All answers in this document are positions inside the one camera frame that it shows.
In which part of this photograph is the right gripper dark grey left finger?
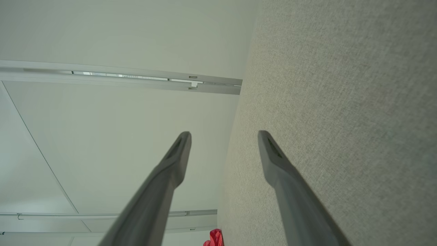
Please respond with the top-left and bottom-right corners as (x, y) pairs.
(98, 131), (192, 246)

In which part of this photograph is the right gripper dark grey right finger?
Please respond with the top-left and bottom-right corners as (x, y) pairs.
(258, 130), (351, 246)

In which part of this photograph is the white aluminium wall rail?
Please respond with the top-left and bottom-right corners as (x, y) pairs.
(0, 60), (243, 95)

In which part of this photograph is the red shirt with white cuffs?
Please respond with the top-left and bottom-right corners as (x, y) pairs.
(203, 228), (225, 246)

